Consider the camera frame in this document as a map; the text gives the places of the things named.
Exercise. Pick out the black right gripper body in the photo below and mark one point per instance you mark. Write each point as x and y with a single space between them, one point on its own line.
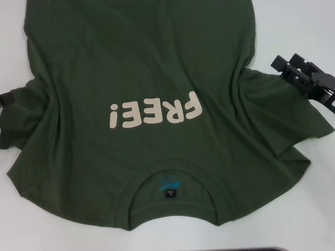
316 83

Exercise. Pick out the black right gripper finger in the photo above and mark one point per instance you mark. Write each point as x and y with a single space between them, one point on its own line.
298 60
280 65

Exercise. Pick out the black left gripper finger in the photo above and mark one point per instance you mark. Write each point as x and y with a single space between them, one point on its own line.
4 98

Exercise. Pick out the dark green FREE T-shirt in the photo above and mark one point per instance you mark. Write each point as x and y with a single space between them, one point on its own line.
167 65

